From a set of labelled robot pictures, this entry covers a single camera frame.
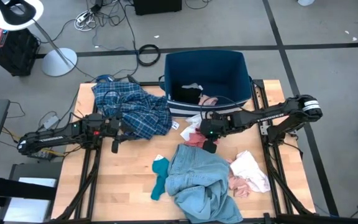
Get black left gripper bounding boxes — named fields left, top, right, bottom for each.
left=104, top=113, right=143, bottom=154

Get coral red garment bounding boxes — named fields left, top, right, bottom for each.
left=183, top=129, right=219, bottom=149

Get light blue denim jeans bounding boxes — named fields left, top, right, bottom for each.
left=165, top=144, right=244, bottom=224

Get blue plaid shirt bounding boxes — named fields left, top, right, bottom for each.
left=91, top=80, right=180, bottom=141

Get light pink garment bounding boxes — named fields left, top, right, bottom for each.
left=197, top=94, right=219, bottom=106

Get pale pink white garment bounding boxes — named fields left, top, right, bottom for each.
left=229, top=150, right=272, bottom=194

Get teal fleece garment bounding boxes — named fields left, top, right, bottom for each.
left=150, top=157, right=170, bottom=202

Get dusty pink garment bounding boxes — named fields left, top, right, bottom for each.
left=227, top=157, right=253, bottom=198

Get black garment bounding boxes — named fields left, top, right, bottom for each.
left=174, top=86, right=202, bottom=105

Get grey power brick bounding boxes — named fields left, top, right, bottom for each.
left=42, top=114, right=60, bottom=130

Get navy white striped fabric bin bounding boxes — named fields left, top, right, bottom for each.
left=158, top=49, right=254, bottom=118

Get black power adapter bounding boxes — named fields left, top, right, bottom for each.
left=26, top=149, right=54, bottom=162

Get white floor lamp black head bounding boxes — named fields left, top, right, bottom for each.
left=0, top=0, right=78, bottom=78

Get grey framed white panel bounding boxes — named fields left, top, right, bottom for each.
left=0, top=161, right=62, bottom=224

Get black box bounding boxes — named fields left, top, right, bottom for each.
left=133, top=0, right=183, bottom=16

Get black crate with red lid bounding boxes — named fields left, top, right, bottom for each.
left=0, top=26, right=40, bottom=77

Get blue coiled cable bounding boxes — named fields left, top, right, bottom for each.
left=95, top=73, right=114, bottom=83

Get black coiled cable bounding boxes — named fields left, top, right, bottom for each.
left=137, top=44, right=162, bottom=67

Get white cable bundle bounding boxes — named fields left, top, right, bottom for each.
left=73, top=9, right=96, bottom=32

